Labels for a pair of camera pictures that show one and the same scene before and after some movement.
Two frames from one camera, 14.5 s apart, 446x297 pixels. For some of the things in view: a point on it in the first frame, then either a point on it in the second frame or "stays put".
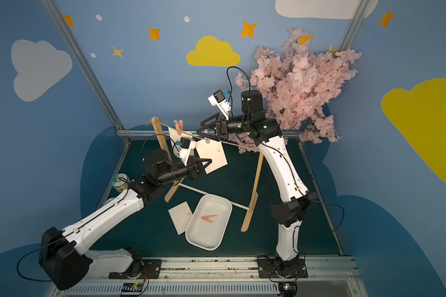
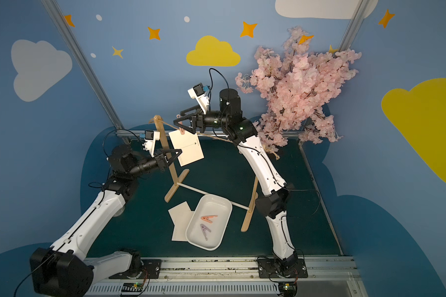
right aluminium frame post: x=355 y=24 stays put
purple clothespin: x=207 y=139 to x=203 y=228
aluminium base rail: x=313 y=276 stays put
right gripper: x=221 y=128 to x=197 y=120
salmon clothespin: x=206 y=218 stays put
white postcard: x=212 y=151 to x=179 y=233
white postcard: x=181 y=215 stays put
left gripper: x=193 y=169 to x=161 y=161
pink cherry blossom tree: x=297 y=82 stays put
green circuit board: x=132 y=287 stays put
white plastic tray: x=208 y=222 stays put
